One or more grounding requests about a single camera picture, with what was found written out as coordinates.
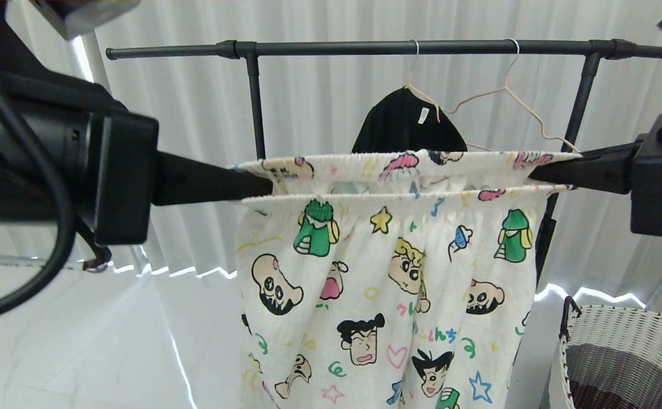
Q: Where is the white curtain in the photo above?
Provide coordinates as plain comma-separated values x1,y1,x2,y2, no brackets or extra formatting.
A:
0,0,662,310

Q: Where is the cream printed garment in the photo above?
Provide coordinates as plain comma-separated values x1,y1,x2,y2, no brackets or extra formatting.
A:
231,149,581,409

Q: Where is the black garment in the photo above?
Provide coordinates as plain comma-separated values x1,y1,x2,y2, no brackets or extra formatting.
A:
352,86,469,154

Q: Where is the pink clothes hanger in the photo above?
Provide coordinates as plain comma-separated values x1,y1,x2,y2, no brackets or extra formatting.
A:
405,41,442,123
447,39,581,154

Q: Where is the white laundry basket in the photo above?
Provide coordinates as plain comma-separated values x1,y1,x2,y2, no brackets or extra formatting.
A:
548,295,662,409

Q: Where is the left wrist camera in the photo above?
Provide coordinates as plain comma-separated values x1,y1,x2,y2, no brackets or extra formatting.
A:
0,0,141,111

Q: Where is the black clothes rack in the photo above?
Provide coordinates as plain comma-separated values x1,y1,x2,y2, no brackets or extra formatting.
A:
105,39,662,364

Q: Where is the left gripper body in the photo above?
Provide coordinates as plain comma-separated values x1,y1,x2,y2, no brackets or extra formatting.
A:
0,102,159,246

